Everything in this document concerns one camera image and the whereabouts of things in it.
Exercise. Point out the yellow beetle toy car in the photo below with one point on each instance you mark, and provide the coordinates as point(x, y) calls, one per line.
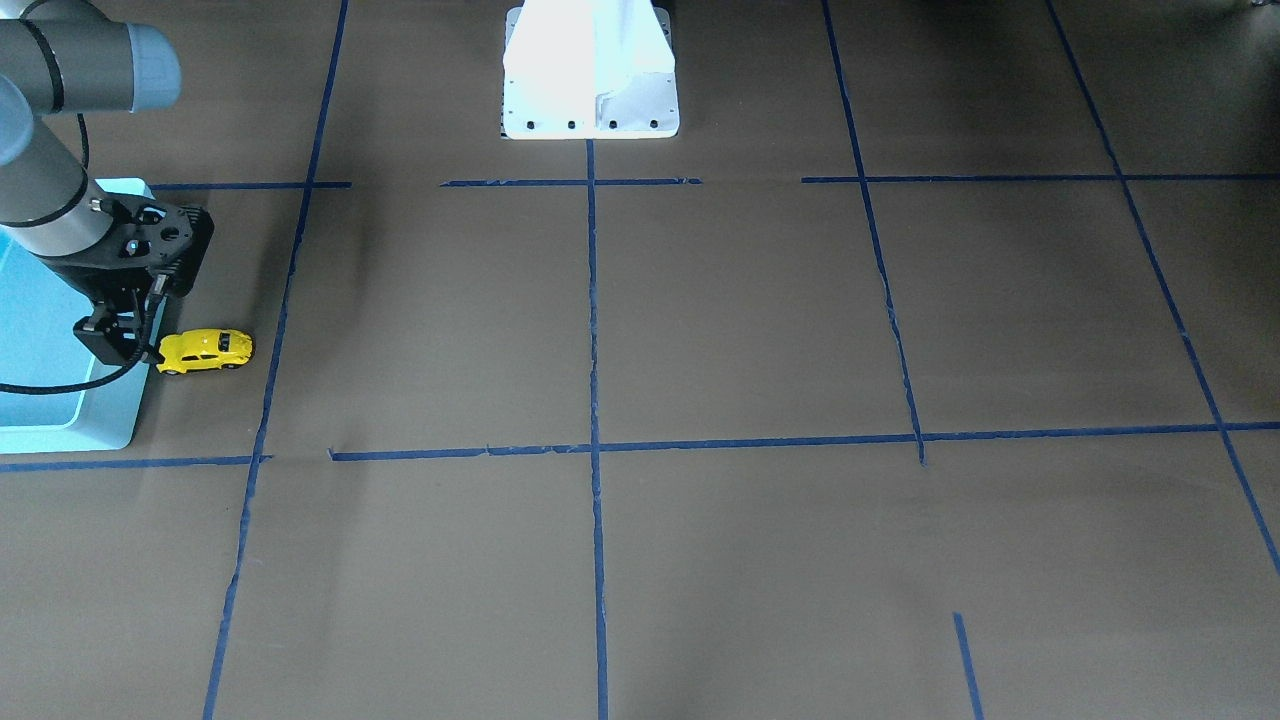
point(201, 350)

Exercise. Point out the light blue plastic bin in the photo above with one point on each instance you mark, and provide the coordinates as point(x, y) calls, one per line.
point(38, 348)

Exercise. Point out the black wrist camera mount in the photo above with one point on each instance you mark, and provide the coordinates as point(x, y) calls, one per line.
point(184, 231)

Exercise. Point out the white pillar mount base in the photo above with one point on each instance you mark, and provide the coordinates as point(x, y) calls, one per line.
point(589, 70)

